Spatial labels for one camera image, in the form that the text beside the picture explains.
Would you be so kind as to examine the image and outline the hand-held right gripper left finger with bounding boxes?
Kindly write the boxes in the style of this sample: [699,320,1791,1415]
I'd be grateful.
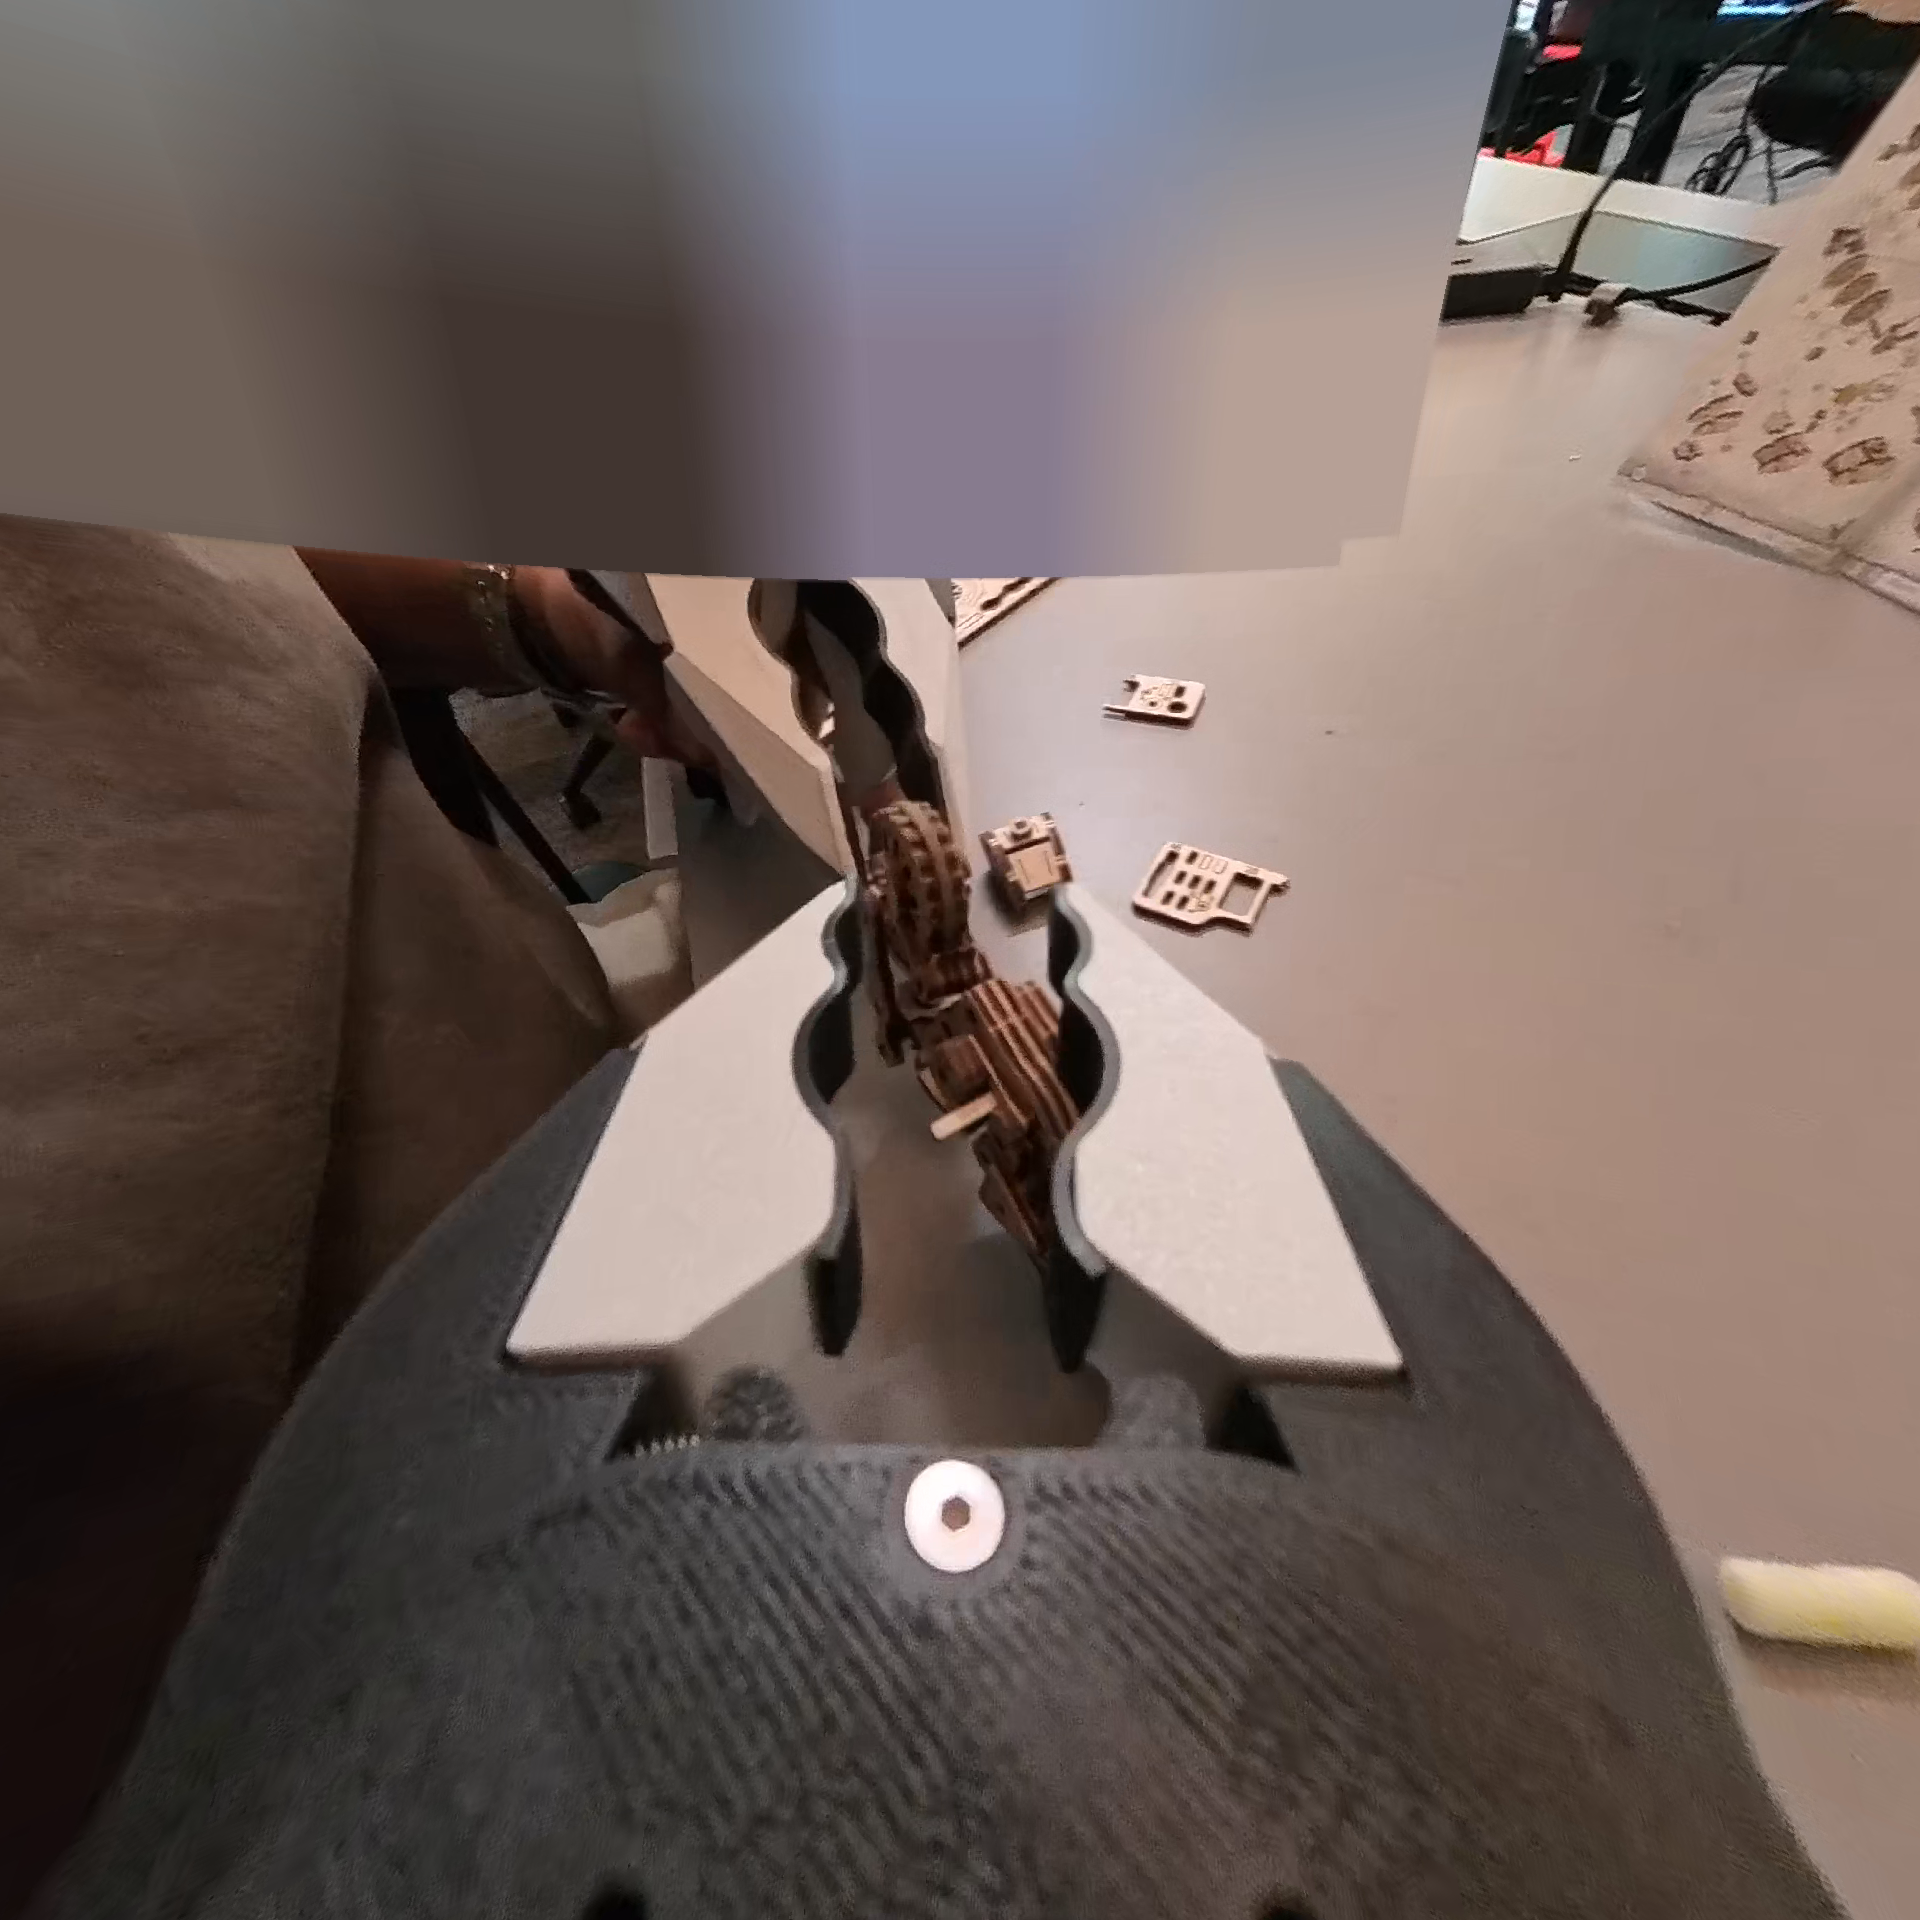
[508,883,874,1369]

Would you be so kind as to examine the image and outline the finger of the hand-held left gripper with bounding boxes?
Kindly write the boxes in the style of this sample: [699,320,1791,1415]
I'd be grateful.
[648,579,904,889]
[839,579,965,818]

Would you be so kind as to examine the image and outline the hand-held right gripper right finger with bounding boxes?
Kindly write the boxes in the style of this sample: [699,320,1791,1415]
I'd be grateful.
[1047,892,1403,1386]

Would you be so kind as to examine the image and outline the wooden puzzle model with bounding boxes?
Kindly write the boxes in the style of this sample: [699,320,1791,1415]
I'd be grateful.
[855,802,1105,1277]

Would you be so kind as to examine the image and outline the person's left hand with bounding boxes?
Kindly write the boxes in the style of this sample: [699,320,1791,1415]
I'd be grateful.
[516,573,706,770]

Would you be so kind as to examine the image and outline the wooden puzzle sheet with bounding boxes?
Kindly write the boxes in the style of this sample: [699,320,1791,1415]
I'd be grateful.
[948,577,1053,650]

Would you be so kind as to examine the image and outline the small wooden cube assembly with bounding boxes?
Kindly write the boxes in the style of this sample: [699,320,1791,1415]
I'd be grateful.
[978,810,1077,913]

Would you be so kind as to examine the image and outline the person's pale trousers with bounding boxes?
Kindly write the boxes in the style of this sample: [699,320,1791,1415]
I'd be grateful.
[577,863,693,1037]

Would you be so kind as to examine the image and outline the black chair base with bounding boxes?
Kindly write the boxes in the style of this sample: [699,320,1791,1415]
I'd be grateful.
[399,682,634,909]

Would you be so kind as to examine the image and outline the slotted wooden puzzle piece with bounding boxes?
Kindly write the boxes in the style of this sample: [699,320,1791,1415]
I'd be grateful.
[1128,839,1292,937]

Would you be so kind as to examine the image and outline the person's brown shirt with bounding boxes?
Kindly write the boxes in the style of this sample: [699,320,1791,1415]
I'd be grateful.
[0,517,641,1920]

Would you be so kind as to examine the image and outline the pale yellow foam piece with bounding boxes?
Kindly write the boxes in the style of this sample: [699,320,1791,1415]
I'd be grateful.
[1716,1557,1920,1652]

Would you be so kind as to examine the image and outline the instruction booklet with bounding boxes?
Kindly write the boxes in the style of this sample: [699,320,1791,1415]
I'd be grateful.
[1621,76,1920,618]

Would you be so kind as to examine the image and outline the gold mesh bracelet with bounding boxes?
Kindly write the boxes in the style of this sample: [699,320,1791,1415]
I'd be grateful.
[457,563,528,693]

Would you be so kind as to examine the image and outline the black cable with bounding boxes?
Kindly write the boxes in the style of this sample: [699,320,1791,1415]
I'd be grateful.
[1529,83,1779,325]

